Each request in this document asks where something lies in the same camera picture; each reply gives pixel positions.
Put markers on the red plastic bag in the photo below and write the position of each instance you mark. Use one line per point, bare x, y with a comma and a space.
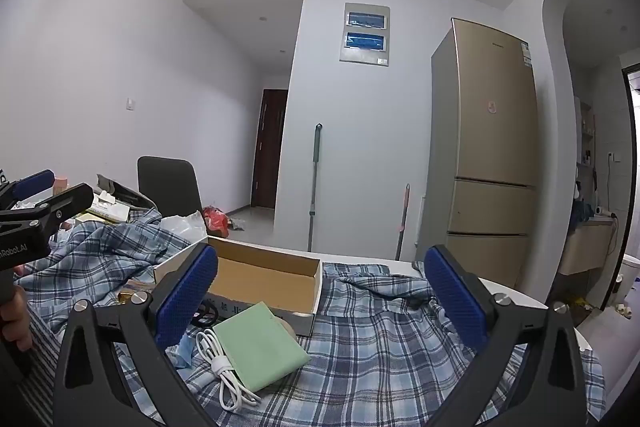
216, 222

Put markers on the grey electrical panel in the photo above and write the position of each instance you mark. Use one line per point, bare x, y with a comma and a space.
365, 44

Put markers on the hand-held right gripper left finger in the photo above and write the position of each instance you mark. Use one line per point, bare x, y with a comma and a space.
185, 297

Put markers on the green cloth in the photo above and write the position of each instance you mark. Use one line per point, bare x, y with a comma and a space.
260, 347

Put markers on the pink fridge magnet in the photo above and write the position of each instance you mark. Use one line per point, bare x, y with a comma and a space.
491, 107

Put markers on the blue plaid shirt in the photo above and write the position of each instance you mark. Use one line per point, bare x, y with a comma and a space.
390, 357

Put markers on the dark blue hanging cloth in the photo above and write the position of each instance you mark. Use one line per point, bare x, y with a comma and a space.
582, 212

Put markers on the white toilet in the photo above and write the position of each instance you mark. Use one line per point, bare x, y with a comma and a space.
631, 277

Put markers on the white wall socket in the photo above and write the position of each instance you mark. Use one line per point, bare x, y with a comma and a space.
613, 156

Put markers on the beige vanity cabinet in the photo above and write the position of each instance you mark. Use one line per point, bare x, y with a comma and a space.
585, 247

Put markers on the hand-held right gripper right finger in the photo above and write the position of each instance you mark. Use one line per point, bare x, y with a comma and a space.
455, 297

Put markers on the white tissue box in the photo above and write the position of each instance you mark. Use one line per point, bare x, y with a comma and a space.
107, 209

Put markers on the blue tissue pack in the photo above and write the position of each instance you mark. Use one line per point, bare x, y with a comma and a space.
182, 352

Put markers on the gold refrigerator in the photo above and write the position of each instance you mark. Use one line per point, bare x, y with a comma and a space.
490, 147

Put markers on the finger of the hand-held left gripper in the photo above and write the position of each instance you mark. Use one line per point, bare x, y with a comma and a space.
65, 202
35, 181

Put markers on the dark grey chair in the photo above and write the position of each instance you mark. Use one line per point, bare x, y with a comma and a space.
167, 184

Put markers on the dark brown door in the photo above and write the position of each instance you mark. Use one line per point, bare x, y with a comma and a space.
270, 147

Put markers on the grey fabric bag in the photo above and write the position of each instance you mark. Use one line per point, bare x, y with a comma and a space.
130, 194

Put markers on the pink lidded cup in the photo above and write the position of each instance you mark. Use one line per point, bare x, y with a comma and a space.
61, 184

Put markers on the clear plastic bag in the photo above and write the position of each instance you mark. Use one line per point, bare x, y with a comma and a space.
180, 224

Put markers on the person's left hand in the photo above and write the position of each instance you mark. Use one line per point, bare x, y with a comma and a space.
15, 314

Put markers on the cardboard box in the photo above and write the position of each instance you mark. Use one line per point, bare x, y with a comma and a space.
265, 272

